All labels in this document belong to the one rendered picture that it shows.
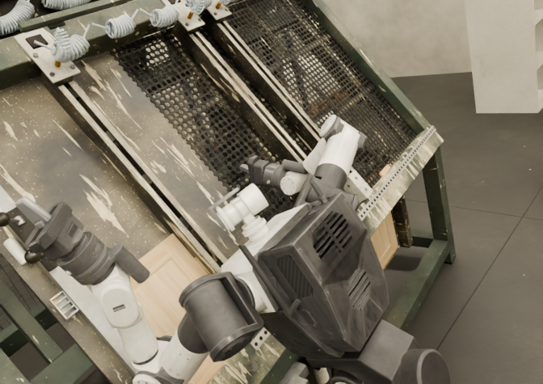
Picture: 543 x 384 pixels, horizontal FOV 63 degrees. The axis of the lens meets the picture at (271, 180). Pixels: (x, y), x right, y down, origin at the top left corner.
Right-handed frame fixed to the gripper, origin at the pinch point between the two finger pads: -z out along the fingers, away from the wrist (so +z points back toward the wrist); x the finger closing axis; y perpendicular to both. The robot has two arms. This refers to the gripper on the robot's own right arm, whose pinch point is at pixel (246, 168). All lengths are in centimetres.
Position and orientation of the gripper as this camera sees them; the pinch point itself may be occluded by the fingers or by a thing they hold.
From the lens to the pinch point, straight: 166.9
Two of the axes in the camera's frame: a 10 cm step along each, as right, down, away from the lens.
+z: 8.0, 2.2, -5.5
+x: -1.3, -8.4, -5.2
